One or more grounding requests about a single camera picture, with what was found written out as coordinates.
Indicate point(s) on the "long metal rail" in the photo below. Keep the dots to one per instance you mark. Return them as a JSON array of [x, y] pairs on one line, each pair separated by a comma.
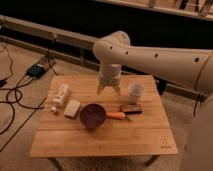
[[50, 33]]

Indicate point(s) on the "white plastic bottle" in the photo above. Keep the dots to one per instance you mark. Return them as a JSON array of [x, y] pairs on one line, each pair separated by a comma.
[[59, 99]]

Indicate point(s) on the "small dark box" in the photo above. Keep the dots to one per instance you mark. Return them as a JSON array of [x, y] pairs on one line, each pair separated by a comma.
[[131, 109]]

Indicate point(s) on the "wooden folding table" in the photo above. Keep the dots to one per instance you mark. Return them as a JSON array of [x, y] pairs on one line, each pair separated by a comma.
[[147, 133]]

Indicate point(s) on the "dark purple bowl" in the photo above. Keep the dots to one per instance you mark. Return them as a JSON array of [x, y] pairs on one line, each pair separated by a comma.
[[92, 116]]

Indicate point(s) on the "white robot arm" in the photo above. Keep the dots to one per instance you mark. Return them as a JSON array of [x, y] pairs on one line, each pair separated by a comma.
[[198, 155]]

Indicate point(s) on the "white paper cup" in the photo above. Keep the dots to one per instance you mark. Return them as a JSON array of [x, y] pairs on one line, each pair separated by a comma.
[[135, 91]]

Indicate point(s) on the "black power adapter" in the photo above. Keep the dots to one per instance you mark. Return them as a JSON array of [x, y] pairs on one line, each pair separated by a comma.
[[35, 71]]

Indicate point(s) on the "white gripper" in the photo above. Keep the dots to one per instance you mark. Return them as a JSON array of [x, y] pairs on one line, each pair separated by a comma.
[[109, 75]]

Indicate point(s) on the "orange carrot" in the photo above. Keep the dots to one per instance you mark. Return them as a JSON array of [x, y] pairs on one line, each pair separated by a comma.
[[116, 115]]

